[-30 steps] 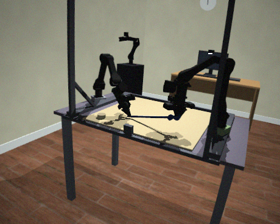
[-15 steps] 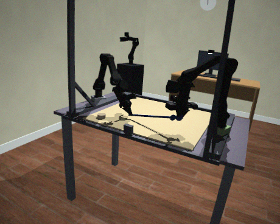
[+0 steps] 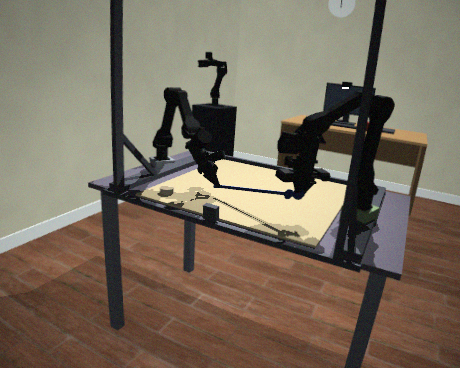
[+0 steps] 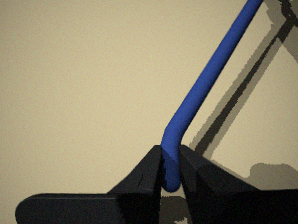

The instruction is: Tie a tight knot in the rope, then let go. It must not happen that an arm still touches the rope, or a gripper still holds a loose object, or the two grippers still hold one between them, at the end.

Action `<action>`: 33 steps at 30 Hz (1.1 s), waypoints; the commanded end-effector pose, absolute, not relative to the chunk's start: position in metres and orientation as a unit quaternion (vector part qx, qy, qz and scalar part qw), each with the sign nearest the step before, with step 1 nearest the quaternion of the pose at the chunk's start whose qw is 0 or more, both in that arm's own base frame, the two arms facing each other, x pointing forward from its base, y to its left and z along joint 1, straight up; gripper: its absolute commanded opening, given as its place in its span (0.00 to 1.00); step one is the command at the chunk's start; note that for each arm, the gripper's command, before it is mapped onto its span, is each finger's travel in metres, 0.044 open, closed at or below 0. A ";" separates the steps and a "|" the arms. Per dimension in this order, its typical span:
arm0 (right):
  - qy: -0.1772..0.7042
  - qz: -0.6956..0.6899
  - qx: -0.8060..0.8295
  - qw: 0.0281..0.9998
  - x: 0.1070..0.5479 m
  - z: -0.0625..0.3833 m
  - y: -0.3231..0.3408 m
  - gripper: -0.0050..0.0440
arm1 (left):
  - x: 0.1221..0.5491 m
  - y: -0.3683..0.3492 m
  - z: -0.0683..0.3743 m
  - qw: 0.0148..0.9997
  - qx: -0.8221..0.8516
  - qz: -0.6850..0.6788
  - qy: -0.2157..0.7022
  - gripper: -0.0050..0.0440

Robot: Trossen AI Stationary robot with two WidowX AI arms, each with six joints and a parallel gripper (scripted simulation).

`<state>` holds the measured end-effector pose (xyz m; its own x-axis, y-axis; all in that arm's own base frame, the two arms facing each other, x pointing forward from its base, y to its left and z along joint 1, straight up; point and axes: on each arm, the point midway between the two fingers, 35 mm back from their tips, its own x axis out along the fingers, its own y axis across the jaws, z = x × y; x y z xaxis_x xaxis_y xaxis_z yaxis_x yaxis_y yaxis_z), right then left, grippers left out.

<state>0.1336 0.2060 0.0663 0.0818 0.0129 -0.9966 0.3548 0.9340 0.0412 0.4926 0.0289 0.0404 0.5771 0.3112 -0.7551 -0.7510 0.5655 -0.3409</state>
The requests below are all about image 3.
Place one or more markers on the cream work mat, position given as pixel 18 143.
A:
pixel 302 221

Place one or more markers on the blue rope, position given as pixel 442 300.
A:
pixel 287 194

